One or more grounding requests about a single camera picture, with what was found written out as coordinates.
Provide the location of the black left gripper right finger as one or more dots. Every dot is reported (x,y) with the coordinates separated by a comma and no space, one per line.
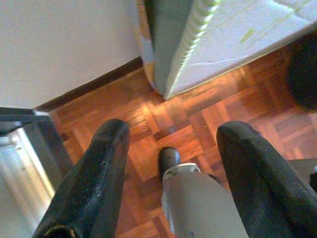
(260,186)

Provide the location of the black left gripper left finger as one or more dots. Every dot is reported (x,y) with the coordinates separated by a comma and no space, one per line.
(94,173)

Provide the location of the white plastic container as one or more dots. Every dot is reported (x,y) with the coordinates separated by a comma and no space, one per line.
(22,168)

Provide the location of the dark robot left foot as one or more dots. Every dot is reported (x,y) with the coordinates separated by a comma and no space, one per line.
(169,157)

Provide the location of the dark wooden baseboard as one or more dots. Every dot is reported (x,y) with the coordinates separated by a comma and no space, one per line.
(86,85)

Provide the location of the dark round object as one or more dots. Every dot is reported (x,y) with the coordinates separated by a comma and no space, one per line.
(304,74)

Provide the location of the orange blue patterned cloth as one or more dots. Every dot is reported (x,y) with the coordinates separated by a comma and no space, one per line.
(146,49)

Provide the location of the white quilted mattress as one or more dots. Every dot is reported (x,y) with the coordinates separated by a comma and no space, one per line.
(237,37)

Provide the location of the grey bed panel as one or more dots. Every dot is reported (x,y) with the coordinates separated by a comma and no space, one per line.
(168,37)

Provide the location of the black metal frame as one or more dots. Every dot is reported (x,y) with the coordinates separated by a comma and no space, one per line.
(39,120)

